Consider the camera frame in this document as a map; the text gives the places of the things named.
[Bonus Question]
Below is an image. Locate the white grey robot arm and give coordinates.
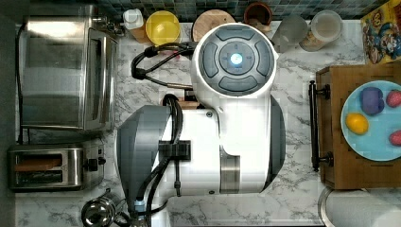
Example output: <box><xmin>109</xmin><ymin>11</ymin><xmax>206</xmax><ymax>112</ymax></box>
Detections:
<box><xmin>116</xmin><ymin>23</ymin><xmax>285</xmax><ymax>215</ymax></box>

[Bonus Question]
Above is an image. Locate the black toaster lever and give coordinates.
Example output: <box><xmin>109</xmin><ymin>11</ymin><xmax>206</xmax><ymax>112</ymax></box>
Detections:
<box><xmin>83</xmin><ymin>157</ymin><xmax>106</xmax><ymax>171</ymax></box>

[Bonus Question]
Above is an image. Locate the stainless steel toaster oven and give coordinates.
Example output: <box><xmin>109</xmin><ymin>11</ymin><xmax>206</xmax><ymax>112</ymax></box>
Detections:
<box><xmin>21</xmin><ymin>3</ymin><xmax>118</xmax><ymax>131</ymax></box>

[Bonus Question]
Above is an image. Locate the stainless steel slot toaster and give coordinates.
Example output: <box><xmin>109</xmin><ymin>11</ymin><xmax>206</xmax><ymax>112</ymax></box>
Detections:
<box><xmin>8</xmin><ymin>143</ymin><xmax>105</xmax><ymax>192</ymax></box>

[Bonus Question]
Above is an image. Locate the bamboo cutting board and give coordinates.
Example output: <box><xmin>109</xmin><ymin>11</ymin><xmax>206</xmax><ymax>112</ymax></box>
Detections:
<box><xmin>162</xmin><ymin>89</ymin><xmax>203</xmax><ymax>110</ymax></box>

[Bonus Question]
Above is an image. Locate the yellow bowl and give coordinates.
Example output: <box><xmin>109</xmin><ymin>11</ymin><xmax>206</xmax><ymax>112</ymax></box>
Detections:
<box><xmin>146</xmin><ymin>10</ymin><xmax>181</xmax><ymax>45</ymax></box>

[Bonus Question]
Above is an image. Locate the brown wooden utensil cup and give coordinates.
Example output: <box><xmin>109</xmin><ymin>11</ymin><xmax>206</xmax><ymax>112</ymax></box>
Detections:
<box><xmin>244</xmin><ymin>2</ymin><xmax>272</xmax><ymax>32</ymax></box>

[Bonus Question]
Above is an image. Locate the white cap bottle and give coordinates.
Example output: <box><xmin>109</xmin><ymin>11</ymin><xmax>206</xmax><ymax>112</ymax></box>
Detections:
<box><xmin>123</xmin><ymin>9</ymin><xmax>145</xmax><ymax>29</ymax></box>

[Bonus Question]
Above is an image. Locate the frosted plastic cup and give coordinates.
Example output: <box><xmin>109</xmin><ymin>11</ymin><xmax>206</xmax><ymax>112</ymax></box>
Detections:
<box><xmin>271</xmin><ymin>15</ymin><xmax>307</xmax><ymax>53</ymax></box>

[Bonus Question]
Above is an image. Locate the clear cereal storage jar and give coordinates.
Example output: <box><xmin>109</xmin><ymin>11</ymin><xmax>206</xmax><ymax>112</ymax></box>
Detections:
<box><xmin>299</xmin><ymin>10</ymin><xmax>342</xmax><ymax>52</ymax></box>

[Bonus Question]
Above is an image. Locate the yellow toy lemon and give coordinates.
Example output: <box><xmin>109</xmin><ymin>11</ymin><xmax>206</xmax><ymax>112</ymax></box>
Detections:
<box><xmin>345</xmin><ymin>113</ymin><xmax>369</xmax><ymax>135</ymax></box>

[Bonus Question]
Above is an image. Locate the wooden tray box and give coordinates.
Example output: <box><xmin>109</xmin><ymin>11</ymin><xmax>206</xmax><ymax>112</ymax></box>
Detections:
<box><xmin>309</xmin><ymin>62</ymin><xmax>401</xmax><ymax>189</ymax></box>

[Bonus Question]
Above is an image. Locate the steel sink rim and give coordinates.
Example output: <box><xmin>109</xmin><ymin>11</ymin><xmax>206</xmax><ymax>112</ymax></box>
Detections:
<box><xmin>318</xmin><ymin>188</ymin><xmax>401</xmax><ymax>227</ymax></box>

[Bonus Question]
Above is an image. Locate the purple toy plum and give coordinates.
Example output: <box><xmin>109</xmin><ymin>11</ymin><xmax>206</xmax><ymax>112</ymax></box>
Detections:
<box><xmin>359</xmin><ymin>87</ymin><xmax>384</xmax><ymax>115</ymax></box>

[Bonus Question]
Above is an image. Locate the light blue plate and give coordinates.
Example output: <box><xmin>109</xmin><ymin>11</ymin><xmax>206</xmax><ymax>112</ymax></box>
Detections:
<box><xmin>340</xmin><ymin>80</ymin><xmax>401</xmax><ymax>162</ymax></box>

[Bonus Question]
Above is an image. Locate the red toy strawberry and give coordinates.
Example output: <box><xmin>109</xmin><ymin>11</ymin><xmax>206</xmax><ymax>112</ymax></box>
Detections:
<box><xmin>389</xmin><ymin>131</ymin><xmax>401</xmax><ymax>147</ymax></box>
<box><xmin>386</xmin><ymin>90</ymin><xmax>401</xmax><ymax>108</ymax></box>

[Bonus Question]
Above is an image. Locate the yellow cereal box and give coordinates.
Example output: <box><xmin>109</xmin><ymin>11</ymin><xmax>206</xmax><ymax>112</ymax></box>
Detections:
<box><xmin>360</xmin><ymin>0</ymin><xmax>401</xmax><ymax>64</ymax></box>

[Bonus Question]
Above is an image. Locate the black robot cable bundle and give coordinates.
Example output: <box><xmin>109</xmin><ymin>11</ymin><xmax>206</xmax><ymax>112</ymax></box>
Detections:
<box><xmin>131</xmin><ymin>41</ymin><xmax>198</xmax><ymax>90</ymax></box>

